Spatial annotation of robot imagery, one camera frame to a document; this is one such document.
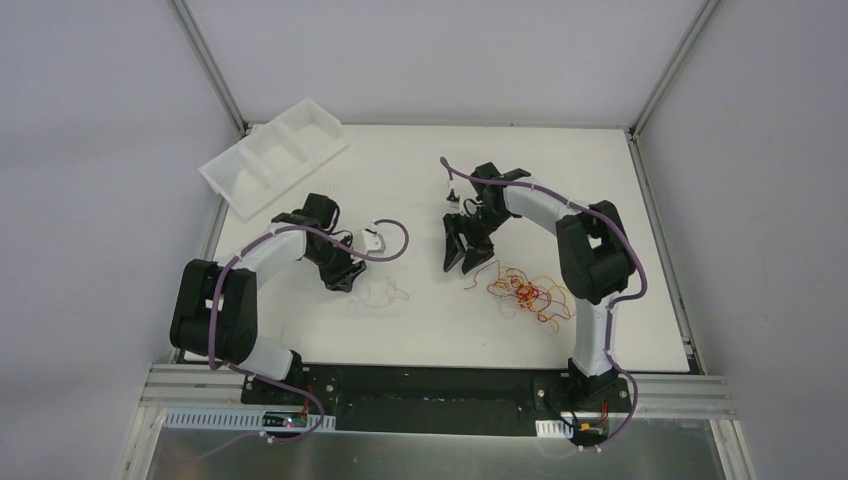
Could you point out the left controller board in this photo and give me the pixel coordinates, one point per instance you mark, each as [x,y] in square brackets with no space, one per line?
[284,420]

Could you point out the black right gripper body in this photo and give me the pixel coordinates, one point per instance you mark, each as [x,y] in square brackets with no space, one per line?
[466,232]

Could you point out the aluminium frame rail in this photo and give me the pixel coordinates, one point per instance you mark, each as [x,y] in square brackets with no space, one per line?
[191,424]

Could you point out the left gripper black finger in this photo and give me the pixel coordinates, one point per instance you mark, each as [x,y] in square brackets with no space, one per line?
[351,273]
[340,284]

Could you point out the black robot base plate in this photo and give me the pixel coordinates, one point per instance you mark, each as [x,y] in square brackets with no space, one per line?
[440,400]

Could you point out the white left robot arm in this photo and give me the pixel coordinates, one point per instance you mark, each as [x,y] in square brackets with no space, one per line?
[208,292]

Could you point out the controller board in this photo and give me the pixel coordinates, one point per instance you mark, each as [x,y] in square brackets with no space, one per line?
[284,420]
[587,434]

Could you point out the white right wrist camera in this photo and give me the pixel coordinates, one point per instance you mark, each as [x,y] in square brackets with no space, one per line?
[454,201]

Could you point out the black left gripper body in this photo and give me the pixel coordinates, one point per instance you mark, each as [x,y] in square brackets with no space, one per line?
[341,270]

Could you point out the right controller board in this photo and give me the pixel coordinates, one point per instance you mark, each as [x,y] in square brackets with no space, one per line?
[587,434]

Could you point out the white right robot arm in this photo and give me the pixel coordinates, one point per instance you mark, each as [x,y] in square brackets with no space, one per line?
[595,258]

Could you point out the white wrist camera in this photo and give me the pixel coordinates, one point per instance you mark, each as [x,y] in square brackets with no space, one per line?
[370,241]
[454,201]

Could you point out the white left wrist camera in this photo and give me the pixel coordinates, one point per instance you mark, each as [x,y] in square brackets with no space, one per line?
[370,241]

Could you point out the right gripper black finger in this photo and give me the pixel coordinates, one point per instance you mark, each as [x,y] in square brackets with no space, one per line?
[455,249]
[475,257]

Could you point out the white divided plastic tray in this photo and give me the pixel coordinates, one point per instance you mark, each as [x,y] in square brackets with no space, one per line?
[274,157]

